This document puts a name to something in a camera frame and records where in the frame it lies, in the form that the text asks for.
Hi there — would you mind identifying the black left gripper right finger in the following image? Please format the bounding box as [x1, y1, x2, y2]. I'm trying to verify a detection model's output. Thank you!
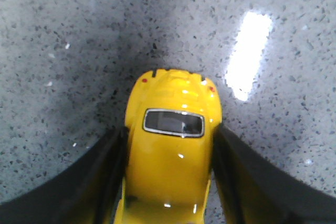
[212, 125, 335, 223]

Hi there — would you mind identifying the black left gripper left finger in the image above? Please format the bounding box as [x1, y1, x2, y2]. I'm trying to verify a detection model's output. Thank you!
[1, 127, 129, 223]

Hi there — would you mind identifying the yellow toy beetle car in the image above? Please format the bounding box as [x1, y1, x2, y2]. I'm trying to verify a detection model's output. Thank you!
[114, 69, 222, 223]

